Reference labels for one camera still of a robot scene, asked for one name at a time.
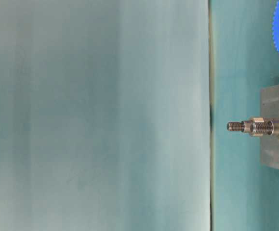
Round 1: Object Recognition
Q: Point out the threaded steel shaft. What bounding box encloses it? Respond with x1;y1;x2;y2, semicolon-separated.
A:
227;117;279;139

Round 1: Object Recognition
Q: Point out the grey metal base plate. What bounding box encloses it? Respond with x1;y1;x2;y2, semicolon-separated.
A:
260;85;279;169

